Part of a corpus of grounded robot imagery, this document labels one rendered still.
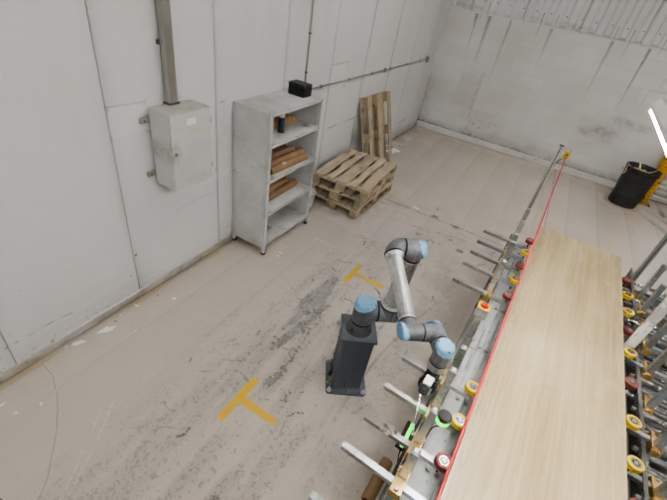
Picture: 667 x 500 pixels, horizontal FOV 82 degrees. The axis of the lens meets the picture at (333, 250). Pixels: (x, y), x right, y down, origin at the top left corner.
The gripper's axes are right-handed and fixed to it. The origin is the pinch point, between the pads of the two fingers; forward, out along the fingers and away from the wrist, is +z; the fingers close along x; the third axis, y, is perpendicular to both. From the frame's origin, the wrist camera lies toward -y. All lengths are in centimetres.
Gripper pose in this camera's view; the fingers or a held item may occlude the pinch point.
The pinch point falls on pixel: (422, 394)
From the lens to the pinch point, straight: 216.4
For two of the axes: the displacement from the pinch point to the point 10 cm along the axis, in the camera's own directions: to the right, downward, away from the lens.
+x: -8.3, -4.2, 3.6
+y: 5.4, -4.3, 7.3
